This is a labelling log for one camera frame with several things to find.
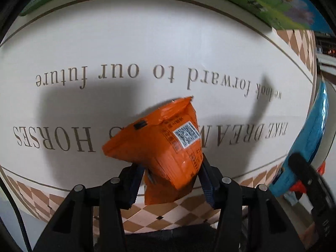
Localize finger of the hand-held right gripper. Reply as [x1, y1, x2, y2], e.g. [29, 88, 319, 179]
[287, 154, 336, 243]

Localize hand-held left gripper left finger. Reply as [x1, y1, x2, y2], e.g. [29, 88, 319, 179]
[31, 163, 146, 252]

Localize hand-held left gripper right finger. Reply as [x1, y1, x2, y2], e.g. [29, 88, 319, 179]
[198, 156, 306, 252]

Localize orange snack packet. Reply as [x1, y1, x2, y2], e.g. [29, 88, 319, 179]
[102, 96, 204, 205]

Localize long blue snack packet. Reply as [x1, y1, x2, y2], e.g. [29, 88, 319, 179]
[269, 80, 330, 197]

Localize red snack packet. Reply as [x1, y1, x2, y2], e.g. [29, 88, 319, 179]
[291, 161, 326, 194]

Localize person's dark fleece clothing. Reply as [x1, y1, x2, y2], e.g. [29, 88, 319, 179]
[123, 223, 223, 252]

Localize diamond patterned table mat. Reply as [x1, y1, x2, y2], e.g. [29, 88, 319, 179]
[0, 0, 319, 235]

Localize black cable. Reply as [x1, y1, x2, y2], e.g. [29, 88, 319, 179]
[0, 177, 30, 252]

